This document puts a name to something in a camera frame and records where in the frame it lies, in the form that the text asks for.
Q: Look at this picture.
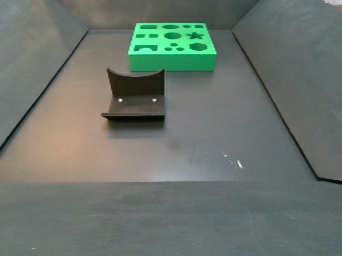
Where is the black curved holder stand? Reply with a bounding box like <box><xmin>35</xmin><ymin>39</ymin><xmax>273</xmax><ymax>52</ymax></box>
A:
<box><xmin>102</xmin><ymin>69</ymin><xmax>166</xmax><ymax>120</ymax></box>

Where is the green shape sorter box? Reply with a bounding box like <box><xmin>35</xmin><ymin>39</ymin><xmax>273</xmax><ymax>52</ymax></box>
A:
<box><xmin>129</xmin><ymin>22</ymin><xmax>217</xmax><ymax>71</ymax></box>

